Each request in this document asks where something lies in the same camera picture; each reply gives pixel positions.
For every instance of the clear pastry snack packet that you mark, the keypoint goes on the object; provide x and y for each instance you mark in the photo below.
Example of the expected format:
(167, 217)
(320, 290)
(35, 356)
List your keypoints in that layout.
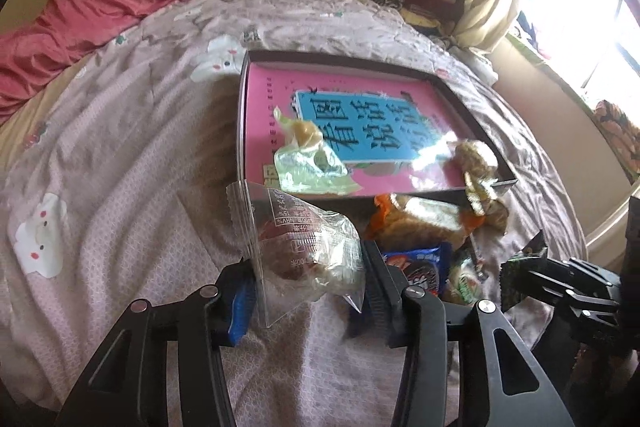
(305, 252)

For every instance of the dark shallow cardboard box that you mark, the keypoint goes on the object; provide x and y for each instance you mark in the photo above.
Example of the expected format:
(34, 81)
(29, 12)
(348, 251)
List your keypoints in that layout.
(400, 202)

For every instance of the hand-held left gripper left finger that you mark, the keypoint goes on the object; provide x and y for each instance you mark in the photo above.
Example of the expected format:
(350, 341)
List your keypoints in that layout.
(237, 309)

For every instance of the pale green snack packet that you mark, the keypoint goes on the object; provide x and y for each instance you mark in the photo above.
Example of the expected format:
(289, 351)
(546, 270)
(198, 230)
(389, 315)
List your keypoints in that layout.
(310, 172)

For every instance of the printed pink bedspread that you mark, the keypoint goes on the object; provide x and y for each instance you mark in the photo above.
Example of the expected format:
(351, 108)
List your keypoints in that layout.
(125, 157)

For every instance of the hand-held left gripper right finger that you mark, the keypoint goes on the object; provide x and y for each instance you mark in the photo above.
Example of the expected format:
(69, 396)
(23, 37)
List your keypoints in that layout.
(378, 302)

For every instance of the pink and blue book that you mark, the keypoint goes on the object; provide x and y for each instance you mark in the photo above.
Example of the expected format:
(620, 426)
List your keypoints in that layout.
(270, 107)

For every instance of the dark green seaweed packet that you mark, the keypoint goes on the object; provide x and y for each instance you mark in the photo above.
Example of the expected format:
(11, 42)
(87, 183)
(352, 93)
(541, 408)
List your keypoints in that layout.
(515, 279)

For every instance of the floral orange cloth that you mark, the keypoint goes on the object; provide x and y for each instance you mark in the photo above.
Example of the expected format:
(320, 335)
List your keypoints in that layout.
(617, 132)

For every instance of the blue sandwich cookie packet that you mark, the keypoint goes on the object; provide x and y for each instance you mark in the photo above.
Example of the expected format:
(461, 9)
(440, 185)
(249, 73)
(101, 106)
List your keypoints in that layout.
(425, 269)

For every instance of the orange cracker packet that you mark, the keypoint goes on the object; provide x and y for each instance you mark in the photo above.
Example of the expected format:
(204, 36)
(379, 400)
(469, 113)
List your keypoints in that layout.
(420, 217)

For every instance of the green label pastry packet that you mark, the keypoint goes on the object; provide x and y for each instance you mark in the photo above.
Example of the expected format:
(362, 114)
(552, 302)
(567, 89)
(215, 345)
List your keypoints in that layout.
(465, 282)

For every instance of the round brown wrapped pastry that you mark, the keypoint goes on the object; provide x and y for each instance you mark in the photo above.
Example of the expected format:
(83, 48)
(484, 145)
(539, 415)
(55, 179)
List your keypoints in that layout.
(475, 159)

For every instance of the yellowish wrapped pastry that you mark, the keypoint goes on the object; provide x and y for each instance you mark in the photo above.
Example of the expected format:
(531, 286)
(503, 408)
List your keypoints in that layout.
(302, 134)

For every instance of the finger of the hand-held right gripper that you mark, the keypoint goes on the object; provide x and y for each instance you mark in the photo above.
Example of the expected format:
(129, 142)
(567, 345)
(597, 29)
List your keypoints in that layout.
(580, 272)
(565, 299)

